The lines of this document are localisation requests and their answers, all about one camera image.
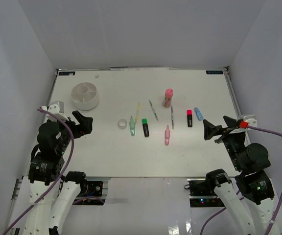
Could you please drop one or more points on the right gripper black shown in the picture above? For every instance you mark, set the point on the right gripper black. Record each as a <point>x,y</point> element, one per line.
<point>210,129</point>

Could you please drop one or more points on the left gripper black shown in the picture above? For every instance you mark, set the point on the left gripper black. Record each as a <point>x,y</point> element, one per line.
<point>85,123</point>

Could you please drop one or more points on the clear tape roll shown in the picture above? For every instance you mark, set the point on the clear tape roll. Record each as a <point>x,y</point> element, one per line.
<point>122,123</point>

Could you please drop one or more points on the grey slim pen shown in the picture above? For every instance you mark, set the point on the grey slim pen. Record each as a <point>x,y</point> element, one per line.
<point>172,117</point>

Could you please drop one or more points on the pink translucent highlighter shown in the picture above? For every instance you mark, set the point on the pink translucent highlighter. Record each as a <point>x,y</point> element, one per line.
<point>167,135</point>

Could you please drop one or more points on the grey white pen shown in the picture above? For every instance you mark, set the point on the grey white pen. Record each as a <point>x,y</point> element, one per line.
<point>153,110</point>

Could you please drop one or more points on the yellow pen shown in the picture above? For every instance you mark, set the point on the yellow pen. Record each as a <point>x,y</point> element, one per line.
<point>137,113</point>

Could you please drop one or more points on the black highlighter green cap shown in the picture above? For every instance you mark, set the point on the black highlighter green cap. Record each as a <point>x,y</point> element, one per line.
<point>145,127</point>

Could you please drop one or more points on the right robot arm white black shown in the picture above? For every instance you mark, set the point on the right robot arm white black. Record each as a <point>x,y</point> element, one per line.
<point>252,182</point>

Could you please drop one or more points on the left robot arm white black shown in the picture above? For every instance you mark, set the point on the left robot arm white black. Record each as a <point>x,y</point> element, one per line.
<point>51,194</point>

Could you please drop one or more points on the white round divided organizer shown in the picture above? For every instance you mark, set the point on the white round divided organizer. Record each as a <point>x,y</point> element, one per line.
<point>85,96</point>

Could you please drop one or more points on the blue highlighter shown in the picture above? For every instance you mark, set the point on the blue highlighter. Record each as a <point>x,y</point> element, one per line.
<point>198,114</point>

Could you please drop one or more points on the left blue table label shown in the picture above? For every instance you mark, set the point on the left blue table label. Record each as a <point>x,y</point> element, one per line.
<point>66,73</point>

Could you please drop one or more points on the blue table label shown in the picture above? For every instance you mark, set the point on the blue table label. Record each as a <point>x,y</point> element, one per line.
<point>214,72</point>
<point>66,73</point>

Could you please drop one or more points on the right blue table label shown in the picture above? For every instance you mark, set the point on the right blue table label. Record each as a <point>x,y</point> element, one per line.
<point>214,72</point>

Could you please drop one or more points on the pink capped crayon tube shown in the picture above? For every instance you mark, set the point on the pink capped crayon tube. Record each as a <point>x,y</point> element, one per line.
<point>168,98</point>

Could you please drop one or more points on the mint green highlighter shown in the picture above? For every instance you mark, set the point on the mint green highlighter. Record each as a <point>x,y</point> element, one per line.
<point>132,126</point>

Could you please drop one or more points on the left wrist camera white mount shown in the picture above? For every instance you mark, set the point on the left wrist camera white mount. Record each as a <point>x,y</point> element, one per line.
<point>57,108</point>

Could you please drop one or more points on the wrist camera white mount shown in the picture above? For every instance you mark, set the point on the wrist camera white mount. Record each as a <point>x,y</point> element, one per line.
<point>57,108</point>
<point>242,124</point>

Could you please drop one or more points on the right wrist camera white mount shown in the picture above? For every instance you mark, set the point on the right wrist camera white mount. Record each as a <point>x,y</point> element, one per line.
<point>242,124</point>

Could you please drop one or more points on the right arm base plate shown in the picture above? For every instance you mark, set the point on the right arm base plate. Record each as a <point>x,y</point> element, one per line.
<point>200,195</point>

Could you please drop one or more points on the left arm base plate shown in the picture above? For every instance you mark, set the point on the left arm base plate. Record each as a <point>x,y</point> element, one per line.
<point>93,193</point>

